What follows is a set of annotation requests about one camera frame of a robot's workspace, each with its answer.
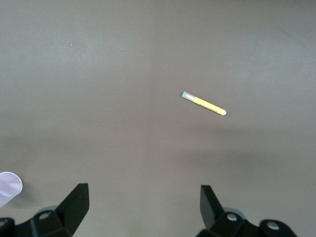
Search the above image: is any brown table cover sheet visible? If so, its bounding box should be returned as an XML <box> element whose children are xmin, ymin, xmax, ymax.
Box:
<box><xmin>0</xmin><ymin>0</ymin><xmax>316</xmax><ymax>237</ymax></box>

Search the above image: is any pink mesh pen holder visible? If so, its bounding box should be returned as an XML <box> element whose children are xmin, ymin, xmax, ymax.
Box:
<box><xmin>0</xmin><ymin>171</ymin><xmax>24</xmax><ymax>208</ymax></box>

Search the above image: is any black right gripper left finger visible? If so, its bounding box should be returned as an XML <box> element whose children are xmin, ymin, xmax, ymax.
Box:
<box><xmin>0</xmin><ymin>183</ymin><xmax>89</xmax><ymax>237</ymax></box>

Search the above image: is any yellow marker pen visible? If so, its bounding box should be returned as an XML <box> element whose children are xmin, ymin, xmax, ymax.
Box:
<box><xmin>182</xmin><ymin>91</ymin><xmax>227</xmax><ymax>117</ymax></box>

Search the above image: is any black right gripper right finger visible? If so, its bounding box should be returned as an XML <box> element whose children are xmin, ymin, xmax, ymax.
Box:
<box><xmin>197</xmin><ymin>185</ymin><xmax>296</xmax><ymax>237</ymax></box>

